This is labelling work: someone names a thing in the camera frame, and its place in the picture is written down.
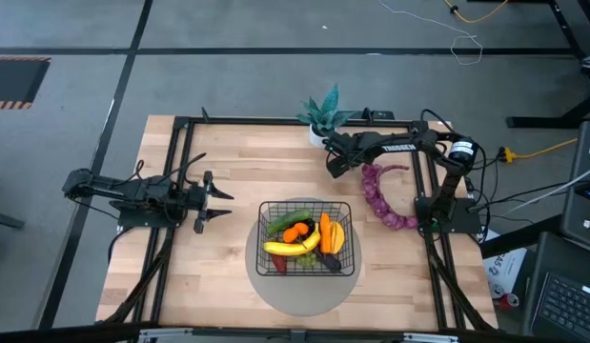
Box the black wire basket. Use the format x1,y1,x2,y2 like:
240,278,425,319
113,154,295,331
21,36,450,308
254,199,356,277

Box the yellow banana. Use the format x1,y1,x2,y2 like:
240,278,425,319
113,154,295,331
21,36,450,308
262,222,322,257

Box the white printed paper sign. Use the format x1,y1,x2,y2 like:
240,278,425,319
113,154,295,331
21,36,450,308
482,230,529,294

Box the thin white floor cable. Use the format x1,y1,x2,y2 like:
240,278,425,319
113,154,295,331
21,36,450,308
377,0,484,67

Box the round grey mat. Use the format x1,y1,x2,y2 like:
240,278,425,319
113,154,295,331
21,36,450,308
245,196,363,318

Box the yellow floor cable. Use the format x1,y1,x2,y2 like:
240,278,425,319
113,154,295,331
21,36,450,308
441,0,510,24

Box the grey stand foot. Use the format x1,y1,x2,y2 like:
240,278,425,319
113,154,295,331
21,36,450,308
0,209,27,231

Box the black laptop keyboard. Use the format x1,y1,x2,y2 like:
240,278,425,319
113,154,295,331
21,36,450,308
522,232,590,343

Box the black desk leg frame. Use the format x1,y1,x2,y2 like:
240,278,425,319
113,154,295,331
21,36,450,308
506,0,590,130

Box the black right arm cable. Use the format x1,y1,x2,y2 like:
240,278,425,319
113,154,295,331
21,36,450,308
468,142,581,225

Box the pale grey cable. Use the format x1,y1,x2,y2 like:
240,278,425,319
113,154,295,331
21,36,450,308
508,164,590,213

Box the black hazard-striped floor mat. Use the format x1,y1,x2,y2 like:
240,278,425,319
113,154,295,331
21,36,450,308
0,55,52,111

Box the dark red pepper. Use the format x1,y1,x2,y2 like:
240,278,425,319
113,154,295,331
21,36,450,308
270,252,289,275

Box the small orange round fruit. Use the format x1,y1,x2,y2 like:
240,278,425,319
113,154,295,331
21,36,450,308
281,221,311,245

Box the dark purple long eggplant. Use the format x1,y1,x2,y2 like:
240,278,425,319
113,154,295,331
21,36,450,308
301,217,344,274

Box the black desk edge bar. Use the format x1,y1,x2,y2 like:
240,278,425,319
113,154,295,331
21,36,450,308
479,213,562,259

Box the potted green succulent plant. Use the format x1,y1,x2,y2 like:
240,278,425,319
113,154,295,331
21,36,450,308
296,84,356,149

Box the orange carrot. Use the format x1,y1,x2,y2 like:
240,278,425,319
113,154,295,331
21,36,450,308
318,212,334,255

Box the green cucumber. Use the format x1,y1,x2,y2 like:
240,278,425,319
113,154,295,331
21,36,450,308
267,208,314,234

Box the black aluminium table frame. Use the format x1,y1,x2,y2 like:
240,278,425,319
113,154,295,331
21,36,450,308
94,107,499,343

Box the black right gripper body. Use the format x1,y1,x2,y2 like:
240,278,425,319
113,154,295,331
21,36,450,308
325,131,375,180

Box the yellow extension cable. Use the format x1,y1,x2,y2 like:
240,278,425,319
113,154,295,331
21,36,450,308
498,137,580,162

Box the dark open laptop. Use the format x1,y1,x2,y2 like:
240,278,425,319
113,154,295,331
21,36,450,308
559,121,590,252

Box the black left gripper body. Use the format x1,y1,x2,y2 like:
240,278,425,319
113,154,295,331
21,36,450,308
184,170,214,234

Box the green grape bunch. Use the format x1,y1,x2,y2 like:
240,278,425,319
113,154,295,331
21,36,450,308
296,252,320,269

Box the yellow orange mango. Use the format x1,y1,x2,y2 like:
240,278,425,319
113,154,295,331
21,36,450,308
330,221,347,255

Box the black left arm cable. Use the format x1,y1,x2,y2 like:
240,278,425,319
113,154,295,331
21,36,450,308
127,151,208,192

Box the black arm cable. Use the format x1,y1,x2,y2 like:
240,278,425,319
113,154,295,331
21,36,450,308
127,151,208,192
468,142,581,225

